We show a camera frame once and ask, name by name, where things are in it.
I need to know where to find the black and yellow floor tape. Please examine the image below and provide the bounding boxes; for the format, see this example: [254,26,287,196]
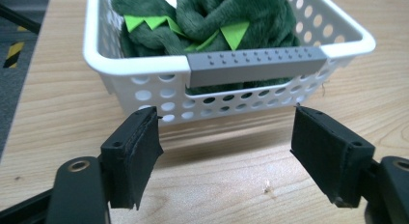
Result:
[3,41,26,70]

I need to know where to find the white perforated plastic basket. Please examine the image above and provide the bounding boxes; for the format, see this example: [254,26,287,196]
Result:
[82,0,377,126]

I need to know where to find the black cable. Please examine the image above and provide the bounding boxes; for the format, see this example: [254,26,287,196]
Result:
[0,3,42,35]

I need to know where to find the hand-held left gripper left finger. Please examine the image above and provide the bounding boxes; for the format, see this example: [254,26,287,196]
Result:
[100,105,164,210]

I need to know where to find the green plush dinosaur toy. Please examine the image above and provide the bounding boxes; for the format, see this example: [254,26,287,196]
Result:
[110,0,302,96]

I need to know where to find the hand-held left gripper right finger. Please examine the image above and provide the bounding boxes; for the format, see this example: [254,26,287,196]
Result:
[289,103,376,209]

